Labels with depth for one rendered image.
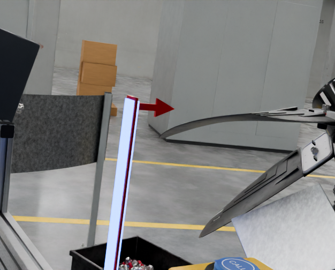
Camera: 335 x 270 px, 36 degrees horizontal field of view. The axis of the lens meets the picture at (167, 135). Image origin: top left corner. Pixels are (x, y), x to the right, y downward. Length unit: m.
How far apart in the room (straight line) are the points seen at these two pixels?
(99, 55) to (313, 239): 8.21
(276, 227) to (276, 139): 6.83
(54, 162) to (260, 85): 4.98
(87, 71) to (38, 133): 6.26
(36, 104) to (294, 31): 5.39
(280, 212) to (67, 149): 2.10
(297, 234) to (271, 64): 6.66
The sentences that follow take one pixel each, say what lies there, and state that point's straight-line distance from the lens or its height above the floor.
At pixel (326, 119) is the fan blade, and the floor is 1.19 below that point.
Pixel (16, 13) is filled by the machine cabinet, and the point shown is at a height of 1.45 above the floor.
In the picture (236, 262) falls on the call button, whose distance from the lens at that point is 0.46.
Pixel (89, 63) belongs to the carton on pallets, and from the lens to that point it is 8.89.
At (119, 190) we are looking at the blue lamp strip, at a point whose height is 1.07.
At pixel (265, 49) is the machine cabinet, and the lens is 7.38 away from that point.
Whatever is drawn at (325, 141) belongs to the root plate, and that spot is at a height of 1.13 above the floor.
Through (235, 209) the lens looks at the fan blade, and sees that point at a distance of 0.97.
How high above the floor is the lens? 1.25
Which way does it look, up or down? 9 degrees down
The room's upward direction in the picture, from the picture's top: 8 degrees clockwise
